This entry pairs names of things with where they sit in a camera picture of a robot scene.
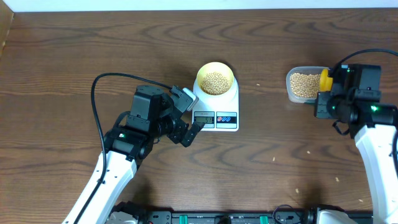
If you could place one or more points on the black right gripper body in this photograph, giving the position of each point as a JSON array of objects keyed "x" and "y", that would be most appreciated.
[{"x": 330, "y": 106}]

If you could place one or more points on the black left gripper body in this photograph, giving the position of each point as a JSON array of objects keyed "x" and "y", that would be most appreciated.
[{"x": 173, "y": 129}]

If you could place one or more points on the yellow measuring scoop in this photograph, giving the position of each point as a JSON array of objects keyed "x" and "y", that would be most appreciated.
[{"x": 325, "y": 82}]

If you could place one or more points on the yellow plastic bowl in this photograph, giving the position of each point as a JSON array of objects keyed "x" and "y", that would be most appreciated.
[{"x": 215, "y": 67}]

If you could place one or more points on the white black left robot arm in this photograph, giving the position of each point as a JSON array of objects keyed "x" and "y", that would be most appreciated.
[{"x": 153, "y": 114}]

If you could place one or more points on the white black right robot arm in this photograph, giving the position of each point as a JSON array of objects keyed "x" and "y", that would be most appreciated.
[{"x": 350, "y": 94}]

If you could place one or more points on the white digital kitchen scale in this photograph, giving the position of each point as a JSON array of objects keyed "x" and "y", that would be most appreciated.
[{"x": 217, "y": 112}]

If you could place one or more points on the soybeans in bowl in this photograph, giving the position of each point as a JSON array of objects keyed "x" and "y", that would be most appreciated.
[{"x": 215, "y": 83}]

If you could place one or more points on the clear plastic soybean container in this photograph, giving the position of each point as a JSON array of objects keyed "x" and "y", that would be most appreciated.
[{"x": 303, "y": 84}]

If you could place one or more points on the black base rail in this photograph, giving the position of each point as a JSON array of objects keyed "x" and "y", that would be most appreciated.
[{"x": 128, "y": 212}]

